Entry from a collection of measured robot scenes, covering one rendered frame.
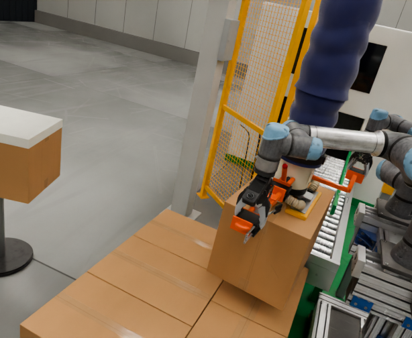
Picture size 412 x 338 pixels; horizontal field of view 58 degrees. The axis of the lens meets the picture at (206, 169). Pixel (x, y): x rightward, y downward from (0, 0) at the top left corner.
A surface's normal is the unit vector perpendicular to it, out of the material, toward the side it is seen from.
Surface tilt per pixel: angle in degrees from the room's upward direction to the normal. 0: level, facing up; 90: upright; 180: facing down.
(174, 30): 90
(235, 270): 90
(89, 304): 0
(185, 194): 90
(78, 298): 0
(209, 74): 90
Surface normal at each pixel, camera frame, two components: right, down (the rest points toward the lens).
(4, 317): 0.19, -0.89
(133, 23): -0.36, 0.32
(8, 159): -0.10, 0.40
